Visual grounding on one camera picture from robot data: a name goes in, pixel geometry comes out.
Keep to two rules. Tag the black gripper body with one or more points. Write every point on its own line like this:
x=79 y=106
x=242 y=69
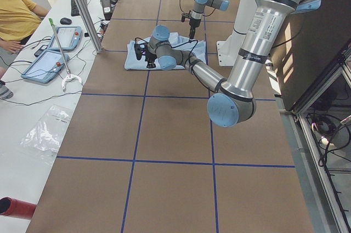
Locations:
x=193 y=23
x=149 y=57

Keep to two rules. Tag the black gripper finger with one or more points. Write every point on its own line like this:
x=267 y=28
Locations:
x=151 y=65
x=192 y=32

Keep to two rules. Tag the light blue button-up shirt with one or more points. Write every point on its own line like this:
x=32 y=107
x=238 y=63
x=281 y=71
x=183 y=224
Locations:
x=171 y=52

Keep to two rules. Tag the far blue teach pendant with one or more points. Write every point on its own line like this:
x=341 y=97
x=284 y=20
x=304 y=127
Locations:
x=69 y=37

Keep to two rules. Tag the blue teach pendant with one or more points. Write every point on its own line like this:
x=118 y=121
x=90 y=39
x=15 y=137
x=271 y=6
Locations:
x=45 y=68
x=69 y=37

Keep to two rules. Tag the white reacher grabber stick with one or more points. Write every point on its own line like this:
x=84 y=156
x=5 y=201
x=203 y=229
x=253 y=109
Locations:
x=70 y=77

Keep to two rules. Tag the black computer mouse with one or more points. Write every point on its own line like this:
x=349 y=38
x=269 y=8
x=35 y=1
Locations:
x=65 y=21

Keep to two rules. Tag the near blue teach pendant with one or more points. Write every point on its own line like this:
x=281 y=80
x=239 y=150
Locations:
x=45 y=68

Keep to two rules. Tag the clear plastic bag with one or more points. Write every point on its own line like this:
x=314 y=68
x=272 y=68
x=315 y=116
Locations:
x=44 y=139

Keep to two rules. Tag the person in yellow shirt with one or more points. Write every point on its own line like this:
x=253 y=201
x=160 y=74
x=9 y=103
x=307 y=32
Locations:
x=19 y=20

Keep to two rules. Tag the aluminium frame post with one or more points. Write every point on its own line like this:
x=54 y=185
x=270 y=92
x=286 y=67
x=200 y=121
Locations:
x=88 y=22

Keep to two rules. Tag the red cylinder post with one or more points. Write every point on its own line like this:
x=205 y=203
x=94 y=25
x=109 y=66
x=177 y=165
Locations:
x=11 y=207

